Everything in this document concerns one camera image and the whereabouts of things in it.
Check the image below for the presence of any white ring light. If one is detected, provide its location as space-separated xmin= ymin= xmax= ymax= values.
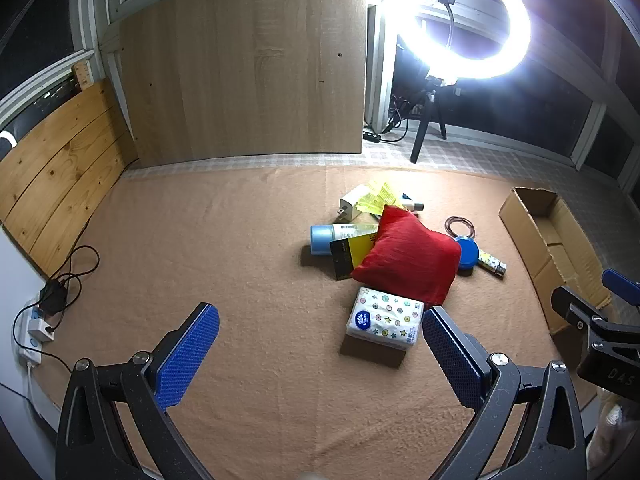
xmin=392 ymin=0 xmax=532 ymax=81

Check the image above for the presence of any yellow and black card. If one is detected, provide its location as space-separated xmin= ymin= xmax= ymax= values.
xmin=329 ymin=232 xmax=379 ymax=281

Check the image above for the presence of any tangle of black cables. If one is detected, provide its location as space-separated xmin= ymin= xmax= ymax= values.
xmin=384 ymin=87 xmax=417 ymax=143

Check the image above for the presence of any yellow plastic shuttlecock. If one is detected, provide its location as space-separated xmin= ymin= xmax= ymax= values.
xmin=357 ymin=180 xmax=403 ymax=217

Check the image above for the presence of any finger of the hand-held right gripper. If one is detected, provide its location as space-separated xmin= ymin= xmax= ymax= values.
xmin=601 ymin=268 xmax=640 ymax=307
xmin=551 ymin=286 xmax=640 ymax=396

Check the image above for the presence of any large light wooden board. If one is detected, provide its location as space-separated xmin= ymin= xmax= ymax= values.
xmin=102 ymin=0 xmax=368 ymax=167

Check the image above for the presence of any black adapter cable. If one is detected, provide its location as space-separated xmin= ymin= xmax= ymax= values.
xmin=47 ymin=245 xmax=101 ymax=331

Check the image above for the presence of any black power adapter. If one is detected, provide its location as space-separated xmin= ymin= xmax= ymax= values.
xmin=40 ymin=280 xmax=68 ymax=316

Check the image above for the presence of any blue round lid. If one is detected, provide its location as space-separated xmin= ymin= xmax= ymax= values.
xmin=454 ymin=236 xmax=481 ymax=275

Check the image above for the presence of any brown rubber band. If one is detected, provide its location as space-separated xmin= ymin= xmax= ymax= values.
xmin=445 ymin=216 xmax=475 ymax=238

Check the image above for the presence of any white wall charger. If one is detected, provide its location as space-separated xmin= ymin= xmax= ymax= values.
xmin=336 ymin=184 xmax=381 ymax=224

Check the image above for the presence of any white bottle with blue cap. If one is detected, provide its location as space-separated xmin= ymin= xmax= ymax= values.
xmin=310 ymin=222 xmax=381 ymax=257

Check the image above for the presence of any small patterned tube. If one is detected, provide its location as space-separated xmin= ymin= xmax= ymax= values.
xmin=477 ymin=247 xmax=507 ymax=277

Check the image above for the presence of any pine plank panel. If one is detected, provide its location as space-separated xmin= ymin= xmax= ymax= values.
xmin=0 ymin=77 xmax=141 ymax=281

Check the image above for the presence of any person's right hand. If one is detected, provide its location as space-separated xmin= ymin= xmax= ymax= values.
xmin=591 ymin=392 xmax=640 ymax=480

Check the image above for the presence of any brown blanket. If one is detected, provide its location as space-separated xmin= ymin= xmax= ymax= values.
xmin=30 ymin=162 xmax=601 ymax=480

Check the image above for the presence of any black tripod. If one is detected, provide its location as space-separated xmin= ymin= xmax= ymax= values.
xmin=410 ymin=76 xmax=448 ymax=163

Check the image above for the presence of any patterned tissue pack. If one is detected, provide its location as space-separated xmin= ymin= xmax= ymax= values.
xmin=345 ymin=286 xmax=425 ymax=352

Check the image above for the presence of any small wooden strip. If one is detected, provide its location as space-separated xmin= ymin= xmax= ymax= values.
xmin=72 ymin=60 xmax=96 ymax=93

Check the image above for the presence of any white power strip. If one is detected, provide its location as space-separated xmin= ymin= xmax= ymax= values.
xmin=17 ymin=297 xmax=58 ymax=367

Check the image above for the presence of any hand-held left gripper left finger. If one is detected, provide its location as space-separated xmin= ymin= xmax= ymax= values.
xmin=55 ymin=302 xmax=221 ymax=480

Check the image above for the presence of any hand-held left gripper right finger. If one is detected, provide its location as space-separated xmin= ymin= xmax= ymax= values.
xmin=422 ymin=305 xmax=587 ymax=480

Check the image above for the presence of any cardboard box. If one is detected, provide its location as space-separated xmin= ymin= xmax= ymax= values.
xmin=498 ymin=186 xmax=613 ymax=337

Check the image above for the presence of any red pillow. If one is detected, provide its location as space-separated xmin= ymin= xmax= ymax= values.
xmin=350 ymin=204 xmax=462 ymax=307

